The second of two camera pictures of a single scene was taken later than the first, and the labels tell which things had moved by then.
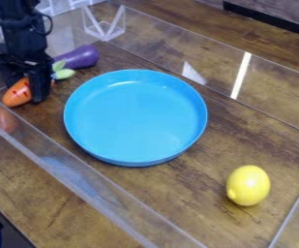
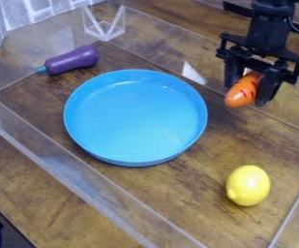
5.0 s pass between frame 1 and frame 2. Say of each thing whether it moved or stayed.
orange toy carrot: moved
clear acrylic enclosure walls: stayed
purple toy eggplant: stayed
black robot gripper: moved
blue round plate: stayed
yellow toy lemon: stayed
